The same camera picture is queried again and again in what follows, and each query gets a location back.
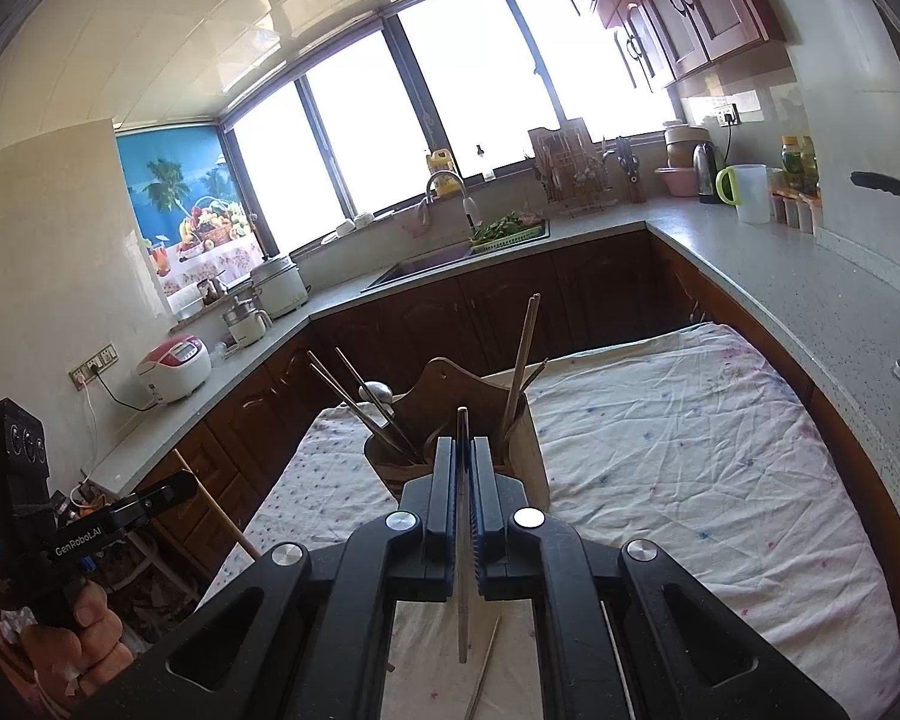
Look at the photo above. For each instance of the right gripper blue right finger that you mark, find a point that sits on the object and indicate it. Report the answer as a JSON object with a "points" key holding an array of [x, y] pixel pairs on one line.
{"points": [[624, 632]]}

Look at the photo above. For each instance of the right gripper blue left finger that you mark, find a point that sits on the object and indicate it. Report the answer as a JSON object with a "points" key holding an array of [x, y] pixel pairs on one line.
{"points": [[302, 634]]}

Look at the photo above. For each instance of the steel patterned chopstick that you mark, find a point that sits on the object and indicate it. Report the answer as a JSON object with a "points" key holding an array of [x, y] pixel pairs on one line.
{"points": [[476, 693]]}

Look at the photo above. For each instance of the kitchen sink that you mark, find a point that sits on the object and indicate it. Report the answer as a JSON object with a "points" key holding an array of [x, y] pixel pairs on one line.
{"points": [[425, 262]]}

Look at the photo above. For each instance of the person's left hand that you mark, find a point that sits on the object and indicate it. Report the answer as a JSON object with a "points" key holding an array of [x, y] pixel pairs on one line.
{"points": [[69, 666]]}

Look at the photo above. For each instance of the floral white tablecloth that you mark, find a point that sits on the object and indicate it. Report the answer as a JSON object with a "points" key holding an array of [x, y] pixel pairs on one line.
{"points": [[692, 440]]}

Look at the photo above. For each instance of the red white rice cooker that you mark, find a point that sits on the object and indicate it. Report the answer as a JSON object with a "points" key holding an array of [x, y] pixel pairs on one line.
{"points": [[175, 369]]}

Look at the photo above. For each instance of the small white electric pot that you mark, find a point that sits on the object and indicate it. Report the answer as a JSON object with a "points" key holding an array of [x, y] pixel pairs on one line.
{"points": [[246, 322]]}

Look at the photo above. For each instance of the lower wooden cabinets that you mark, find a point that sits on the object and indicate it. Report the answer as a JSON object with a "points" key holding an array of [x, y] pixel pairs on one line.
{"points": [[625, 287]]}

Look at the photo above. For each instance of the large white rice cooker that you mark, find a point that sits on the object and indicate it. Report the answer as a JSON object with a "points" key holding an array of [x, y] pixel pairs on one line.
{"points": [[278, 286]]}

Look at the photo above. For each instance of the tropical fruit poster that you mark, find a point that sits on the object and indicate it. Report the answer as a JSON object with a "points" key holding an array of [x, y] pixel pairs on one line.
{"points": [[192, 221]]}

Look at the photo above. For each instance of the green vegetable basket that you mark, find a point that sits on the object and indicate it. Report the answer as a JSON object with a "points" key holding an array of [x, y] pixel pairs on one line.
{"points": [[508, 230]]}

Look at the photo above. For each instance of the pink basin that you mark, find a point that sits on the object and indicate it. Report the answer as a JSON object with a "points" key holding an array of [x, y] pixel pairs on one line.
{"points": [[679, 181]]}

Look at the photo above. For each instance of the dish drying rack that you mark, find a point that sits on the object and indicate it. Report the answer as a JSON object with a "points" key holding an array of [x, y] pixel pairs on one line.
{"points": [[574, 169]]}

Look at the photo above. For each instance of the yellow detergent bottle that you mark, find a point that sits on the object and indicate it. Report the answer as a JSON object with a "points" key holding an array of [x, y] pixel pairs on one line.
{"points": [[444, 178]]}

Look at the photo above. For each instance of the condiment bottles rack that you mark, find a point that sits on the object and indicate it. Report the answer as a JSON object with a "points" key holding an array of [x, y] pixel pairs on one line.
{"points": [[800, 189]]}

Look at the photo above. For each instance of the steel electric kettle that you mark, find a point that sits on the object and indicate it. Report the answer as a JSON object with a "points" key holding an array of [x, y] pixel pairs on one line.
{"points": [[706, 163]]}

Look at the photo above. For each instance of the black wok with lid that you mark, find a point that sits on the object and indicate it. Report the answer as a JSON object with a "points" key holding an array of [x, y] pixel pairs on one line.
{"points": [[876, 181]]}

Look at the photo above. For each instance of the wall power outlet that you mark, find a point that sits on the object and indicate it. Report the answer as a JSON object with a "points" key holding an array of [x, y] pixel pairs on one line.
{"points": [[91, 368]]}

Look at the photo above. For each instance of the green handled white pitcher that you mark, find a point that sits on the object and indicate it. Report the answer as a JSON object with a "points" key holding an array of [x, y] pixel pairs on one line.
{"points": [[745, 187]]}

